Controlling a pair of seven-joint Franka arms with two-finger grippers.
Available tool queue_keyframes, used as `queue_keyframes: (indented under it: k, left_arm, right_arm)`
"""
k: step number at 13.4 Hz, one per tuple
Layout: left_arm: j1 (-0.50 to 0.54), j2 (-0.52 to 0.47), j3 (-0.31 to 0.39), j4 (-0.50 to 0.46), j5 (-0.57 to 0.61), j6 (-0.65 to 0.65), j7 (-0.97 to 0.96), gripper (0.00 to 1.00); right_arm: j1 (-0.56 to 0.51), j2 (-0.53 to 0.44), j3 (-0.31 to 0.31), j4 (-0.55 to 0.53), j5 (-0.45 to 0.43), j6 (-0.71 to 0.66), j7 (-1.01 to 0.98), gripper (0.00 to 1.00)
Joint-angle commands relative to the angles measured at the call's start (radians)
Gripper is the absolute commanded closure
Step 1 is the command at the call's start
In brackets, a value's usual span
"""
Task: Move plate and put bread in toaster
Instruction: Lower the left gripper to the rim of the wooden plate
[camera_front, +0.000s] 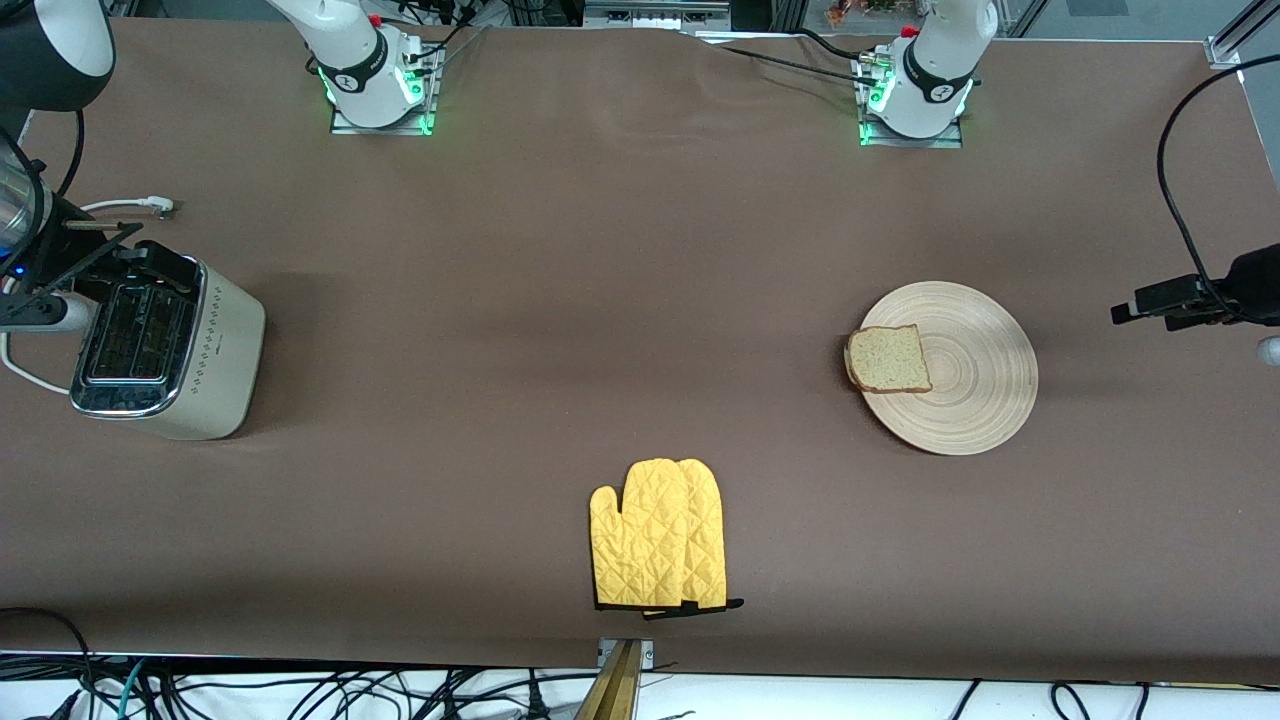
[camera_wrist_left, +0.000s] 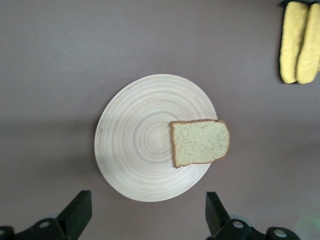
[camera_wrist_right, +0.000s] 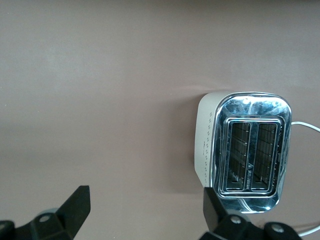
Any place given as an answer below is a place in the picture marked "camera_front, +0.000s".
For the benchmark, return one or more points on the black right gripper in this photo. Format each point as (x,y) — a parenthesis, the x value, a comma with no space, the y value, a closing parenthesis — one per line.
(72,253)

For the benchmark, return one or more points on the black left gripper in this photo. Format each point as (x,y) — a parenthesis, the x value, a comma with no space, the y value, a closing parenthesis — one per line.
(1256,281)

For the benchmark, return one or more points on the round wooden plate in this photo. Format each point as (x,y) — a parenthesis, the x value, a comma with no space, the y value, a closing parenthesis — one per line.
(980,385)

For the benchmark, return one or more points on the brown bread slice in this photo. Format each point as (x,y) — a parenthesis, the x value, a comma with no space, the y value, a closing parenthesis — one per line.
(888,358)

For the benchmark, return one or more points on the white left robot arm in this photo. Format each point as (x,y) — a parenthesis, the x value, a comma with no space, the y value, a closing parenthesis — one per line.
(940,70)

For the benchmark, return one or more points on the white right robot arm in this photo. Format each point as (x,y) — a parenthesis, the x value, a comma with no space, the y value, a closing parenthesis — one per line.
(350,50)

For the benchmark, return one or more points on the cream and chrome toaster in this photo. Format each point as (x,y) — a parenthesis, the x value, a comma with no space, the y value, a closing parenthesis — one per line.
(215,350)

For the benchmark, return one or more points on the orange object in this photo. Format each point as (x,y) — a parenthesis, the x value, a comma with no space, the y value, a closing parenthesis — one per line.
(860,10)

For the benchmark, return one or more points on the brown table cover sheet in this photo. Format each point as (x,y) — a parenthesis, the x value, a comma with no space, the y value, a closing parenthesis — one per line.
(600,250)

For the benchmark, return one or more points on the yellow quilted oven mitt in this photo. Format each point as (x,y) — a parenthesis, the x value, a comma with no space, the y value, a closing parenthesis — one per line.
(640,540)
(712,540)

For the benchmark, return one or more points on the grey metal device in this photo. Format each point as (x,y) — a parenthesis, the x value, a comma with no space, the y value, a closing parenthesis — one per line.
(655,12)

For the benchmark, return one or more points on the brass coloured bar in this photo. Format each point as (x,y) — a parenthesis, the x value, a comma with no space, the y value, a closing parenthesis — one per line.
(612,690)

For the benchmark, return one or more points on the aluminium frame profile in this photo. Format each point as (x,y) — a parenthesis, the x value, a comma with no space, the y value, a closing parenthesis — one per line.
(1240,35)

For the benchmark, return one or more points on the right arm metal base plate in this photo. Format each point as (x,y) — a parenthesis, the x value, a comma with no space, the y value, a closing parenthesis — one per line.
(425,105)

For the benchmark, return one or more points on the small metal bracket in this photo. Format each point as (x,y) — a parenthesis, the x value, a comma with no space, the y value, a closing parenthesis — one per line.
(646,652)

